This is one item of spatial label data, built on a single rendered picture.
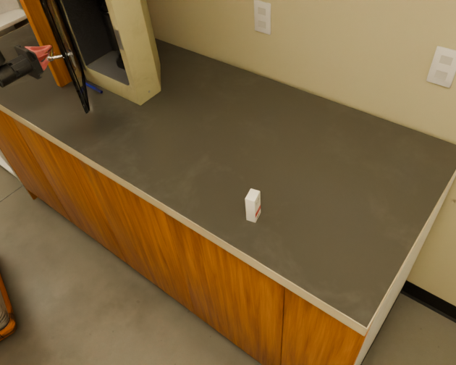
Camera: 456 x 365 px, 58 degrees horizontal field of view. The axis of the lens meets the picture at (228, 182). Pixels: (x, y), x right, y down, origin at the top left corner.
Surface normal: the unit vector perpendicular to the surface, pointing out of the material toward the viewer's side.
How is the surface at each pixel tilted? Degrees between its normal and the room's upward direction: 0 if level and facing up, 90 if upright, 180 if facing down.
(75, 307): 0
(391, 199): 0
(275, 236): 0
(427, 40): 90
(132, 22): 90
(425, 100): 90
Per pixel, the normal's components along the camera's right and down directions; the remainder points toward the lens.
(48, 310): -0.07, -0.68
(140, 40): 0.79, 0.41
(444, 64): -0.61, 0.61
